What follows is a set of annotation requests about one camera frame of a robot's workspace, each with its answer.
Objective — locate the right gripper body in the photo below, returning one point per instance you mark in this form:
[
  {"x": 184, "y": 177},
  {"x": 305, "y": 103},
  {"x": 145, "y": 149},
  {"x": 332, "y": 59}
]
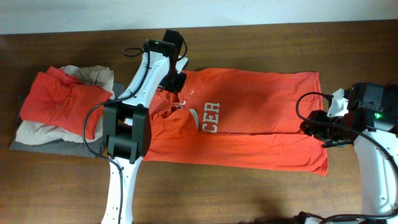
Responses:
[{"x": 331, "y": 134}]

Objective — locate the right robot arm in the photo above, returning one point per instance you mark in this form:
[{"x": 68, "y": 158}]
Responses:
[{"x": 364, "y": 116}]

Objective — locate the folded grey garment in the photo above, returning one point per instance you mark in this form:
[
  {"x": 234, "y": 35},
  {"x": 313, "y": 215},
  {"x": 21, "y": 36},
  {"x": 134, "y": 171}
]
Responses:
[{"x": 59, "y": 146}]

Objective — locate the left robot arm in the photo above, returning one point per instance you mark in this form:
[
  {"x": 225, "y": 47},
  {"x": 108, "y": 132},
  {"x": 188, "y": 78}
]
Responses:
[{"x": 126, "y": 121}]

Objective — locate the folded beige garment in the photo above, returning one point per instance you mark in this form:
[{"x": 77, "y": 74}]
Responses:
[{"x": 34, "y": 133}]

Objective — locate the folded red shirt on stack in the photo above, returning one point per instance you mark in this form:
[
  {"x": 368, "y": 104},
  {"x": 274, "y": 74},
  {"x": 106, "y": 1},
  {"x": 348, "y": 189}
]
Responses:
[{"x": 59, "y": 99}]

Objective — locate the red soccer t-shirt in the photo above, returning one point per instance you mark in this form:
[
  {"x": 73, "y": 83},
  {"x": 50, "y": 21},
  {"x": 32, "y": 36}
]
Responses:
[{"x": 238, "y": 118}]

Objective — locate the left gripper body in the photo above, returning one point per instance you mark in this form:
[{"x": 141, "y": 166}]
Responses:
[{"x": 173, "y": 81}]

